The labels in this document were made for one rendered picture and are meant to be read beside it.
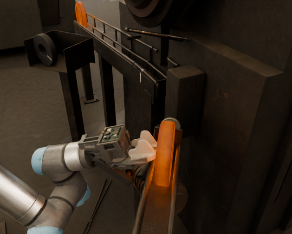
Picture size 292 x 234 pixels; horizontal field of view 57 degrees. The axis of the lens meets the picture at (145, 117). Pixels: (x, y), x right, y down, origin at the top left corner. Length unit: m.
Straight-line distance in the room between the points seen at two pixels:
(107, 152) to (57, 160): 0.14
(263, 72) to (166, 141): 0.29
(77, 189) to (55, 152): 0.12
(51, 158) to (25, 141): 1.24
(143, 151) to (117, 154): 0.07
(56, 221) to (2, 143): 1.36
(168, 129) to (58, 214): 0.34
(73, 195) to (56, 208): 0.06
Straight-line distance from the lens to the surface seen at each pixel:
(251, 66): 0.73
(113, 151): 0.65
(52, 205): 0.74
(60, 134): 1.96
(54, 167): 0.74
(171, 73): 0.83
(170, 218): 0.55
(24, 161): 1.82
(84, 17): 1.97
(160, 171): 0.60
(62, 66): 1.42
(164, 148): 0.58
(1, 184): 0.69
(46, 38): 1.41
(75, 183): 0.79
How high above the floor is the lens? 1.14
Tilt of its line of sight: 34 degrees down
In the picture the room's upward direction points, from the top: straight up
